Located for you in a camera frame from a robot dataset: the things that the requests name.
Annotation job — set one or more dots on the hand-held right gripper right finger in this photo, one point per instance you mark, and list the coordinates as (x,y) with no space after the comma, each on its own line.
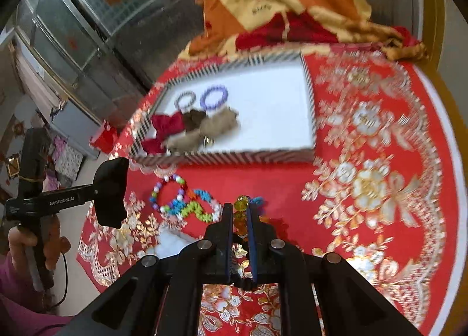
(252,244)

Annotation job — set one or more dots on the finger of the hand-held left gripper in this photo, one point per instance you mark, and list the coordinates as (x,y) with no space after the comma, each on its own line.
(111,193)

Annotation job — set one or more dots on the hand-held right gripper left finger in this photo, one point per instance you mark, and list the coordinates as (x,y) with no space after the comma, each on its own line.
(229,244)

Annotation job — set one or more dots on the red scrunchie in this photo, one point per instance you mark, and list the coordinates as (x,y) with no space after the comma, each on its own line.
(164,125)

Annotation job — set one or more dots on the tan scrunchie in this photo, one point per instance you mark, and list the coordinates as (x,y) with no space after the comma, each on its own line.
(219,123)
(182,142)

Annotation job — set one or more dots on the brown scrunchie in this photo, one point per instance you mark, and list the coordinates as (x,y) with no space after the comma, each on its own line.
(193,119)

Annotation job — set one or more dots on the striped tray with white bottom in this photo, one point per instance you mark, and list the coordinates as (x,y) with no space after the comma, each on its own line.
(270,102)

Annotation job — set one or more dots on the person's left forearm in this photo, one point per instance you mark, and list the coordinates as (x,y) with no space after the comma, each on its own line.
(18,306)

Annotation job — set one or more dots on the person's left hand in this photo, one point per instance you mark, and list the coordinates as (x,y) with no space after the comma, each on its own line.
(55,241)

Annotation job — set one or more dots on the patterned gift bags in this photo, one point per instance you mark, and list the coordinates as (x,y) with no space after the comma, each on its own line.
(67,160)

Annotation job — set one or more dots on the red bag on floor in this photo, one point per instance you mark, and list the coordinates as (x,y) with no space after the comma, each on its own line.
(102,138)

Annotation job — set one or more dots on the white fluffy scrunchie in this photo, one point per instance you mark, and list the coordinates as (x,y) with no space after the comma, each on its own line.
(172,241)

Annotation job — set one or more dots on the glass display cabinet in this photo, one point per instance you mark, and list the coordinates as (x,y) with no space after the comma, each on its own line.
(62,47)

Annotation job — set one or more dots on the red floral tablecloth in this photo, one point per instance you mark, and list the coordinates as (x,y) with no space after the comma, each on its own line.
(365,138)

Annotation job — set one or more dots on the white underlay cloth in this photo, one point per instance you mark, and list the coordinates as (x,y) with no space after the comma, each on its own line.
(457,175)

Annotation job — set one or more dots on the orange and red printed blanket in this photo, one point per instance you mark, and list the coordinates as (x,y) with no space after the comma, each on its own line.
(278,3)

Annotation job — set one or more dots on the gold picture frame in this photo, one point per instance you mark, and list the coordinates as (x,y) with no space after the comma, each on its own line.
(12,166)

